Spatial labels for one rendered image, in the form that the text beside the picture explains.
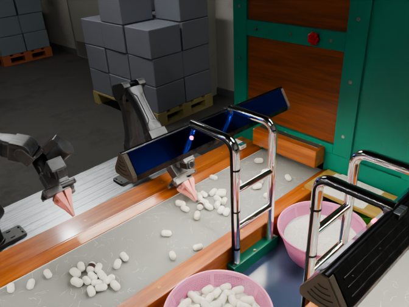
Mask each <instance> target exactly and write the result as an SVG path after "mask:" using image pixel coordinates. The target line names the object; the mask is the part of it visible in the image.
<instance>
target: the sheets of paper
mask: <svg viewBox="0 0 409 307"><path fill-rule="evenodd" d="M334 177H337V178H340V179H342V180H344V181H347V176H346V175H343V174H341V175H339V174H335V175H334ZM357 186H359V187H361V188H364V189H367V190H369V191H372V192H374V193H376V194H379V195H381V194H382V193H384V192H383V191H381V190H380V189H377V188H374V187H372V186H369V185H367V184H365V183H362V182H360V181H357ZM323 193H325V194H328V195H330V196H333V197H336V198H338V199H340V200H342V201H344V193H342V192H340V191H337V190H335V189H332V188H330V187H327V186H326V187H324V191H323ZM367 205H368V203H365V202H363V201H361V200H359V199H356V198H355V200H354V206H357V207H359V208H364V207H365V206H367Z"/></svg>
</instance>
